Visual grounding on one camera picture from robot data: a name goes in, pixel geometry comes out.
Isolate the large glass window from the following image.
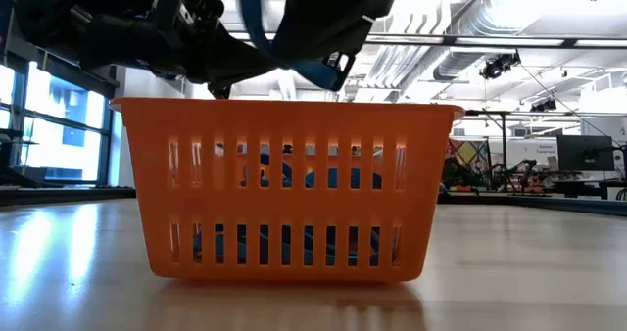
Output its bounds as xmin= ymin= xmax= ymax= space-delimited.
xmin=0 ymin=64 xmax=117 ymax=185

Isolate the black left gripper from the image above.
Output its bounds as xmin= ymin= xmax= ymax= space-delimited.
xmin=80 ymin=0 xmax=283 ymax=100

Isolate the black stage light cluster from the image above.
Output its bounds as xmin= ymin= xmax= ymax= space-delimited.
xmin=478 ymin=50 xmax=522 ymax=81

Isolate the orange plastic basket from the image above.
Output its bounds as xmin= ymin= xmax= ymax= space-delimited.
xmin=109 ymin=97 xmax=466 ymax=283

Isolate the dark background monitor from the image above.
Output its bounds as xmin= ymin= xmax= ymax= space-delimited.
xmin=556 ymin=134 xmax=616 ymax=172

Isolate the long ceiling light bar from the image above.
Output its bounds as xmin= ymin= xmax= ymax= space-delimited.
xmin=227 ymin=30 xmax=627 ymax=48

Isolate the black background gantry stand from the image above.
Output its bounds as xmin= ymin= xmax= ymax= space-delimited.
xmin=464 ymin=108 xmax=627 ymax=193

